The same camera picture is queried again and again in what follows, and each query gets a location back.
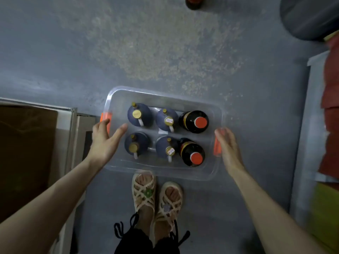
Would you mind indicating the person's left hand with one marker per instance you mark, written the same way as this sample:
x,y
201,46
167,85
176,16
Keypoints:
x,y
103,148

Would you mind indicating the person's right hand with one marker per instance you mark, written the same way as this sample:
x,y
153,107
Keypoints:
x,y
230,156

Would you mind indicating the rice vinegar jug green label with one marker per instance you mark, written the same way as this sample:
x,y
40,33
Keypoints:
x,y
142,116

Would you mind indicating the person's right forearm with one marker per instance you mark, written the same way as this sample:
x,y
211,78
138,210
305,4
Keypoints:
x,y
270,219

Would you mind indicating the person's left beige sandal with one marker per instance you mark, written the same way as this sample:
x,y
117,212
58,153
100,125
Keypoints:
x,y
144,190

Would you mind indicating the grey floor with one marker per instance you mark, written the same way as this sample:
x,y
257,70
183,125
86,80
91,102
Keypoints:
x,y
79,50

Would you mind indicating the brown cardboard sheet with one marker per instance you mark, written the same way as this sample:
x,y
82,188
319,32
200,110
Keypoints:
x,y
24,150

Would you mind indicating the yellow green packet stack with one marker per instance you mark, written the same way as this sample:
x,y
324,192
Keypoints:
x,y
326,214

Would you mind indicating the stack of red packets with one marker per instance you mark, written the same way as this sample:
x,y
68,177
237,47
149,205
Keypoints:
x,y
331,103

